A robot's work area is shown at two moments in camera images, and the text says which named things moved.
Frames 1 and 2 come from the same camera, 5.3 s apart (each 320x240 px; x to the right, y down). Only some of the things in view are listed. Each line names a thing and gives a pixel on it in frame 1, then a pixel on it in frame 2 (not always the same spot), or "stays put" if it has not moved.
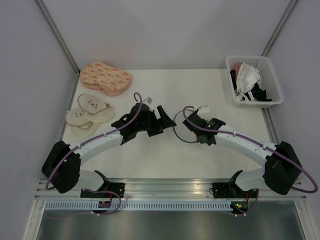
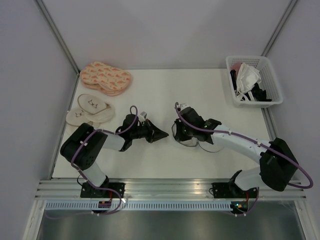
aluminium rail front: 168,189 stays put
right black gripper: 198,142 -> 179,135
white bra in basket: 247,77 stays put
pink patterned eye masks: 110,81 stays put
